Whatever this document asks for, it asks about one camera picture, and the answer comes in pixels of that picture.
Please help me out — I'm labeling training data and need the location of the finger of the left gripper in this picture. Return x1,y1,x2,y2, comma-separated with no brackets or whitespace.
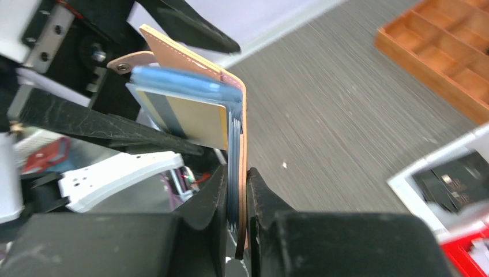
17,87,204,156
138,0,241,54

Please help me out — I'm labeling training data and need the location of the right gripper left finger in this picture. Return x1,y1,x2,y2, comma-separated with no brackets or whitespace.
1,166,227,276

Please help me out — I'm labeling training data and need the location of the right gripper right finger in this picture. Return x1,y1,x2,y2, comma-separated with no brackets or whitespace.
246,168,454,276

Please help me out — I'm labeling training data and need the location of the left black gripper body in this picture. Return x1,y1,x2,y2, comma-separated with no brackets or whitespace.
0,0,153,123

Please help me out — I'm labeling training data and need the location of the tan leather card holder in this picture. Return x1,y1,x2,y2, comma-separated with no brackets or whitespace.
107,25,247,259

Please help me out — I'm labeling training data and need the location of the gold credit card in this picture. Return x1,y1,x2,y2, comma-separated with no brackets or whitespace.
126,83,228,150

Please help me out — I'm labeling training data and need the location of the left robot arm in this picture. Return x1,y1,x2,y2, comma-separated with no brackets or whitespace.
1,1,247,231

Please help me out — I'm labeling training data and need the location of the white bin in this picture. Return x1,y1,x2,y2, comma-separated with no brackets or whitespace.
386,123,488,243

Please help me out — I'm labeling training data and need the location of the red bin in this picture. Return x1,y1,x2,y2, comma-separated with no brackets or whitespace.
441,227,488,277

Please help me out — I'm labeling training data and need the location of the black wallet in white bin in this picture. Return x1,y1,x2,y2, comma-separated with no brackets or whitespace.
412,151,488,214

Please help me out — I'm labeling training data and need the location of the orange compartment tray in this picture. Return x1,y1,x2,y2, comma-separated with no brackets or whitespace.
374,1,488,125

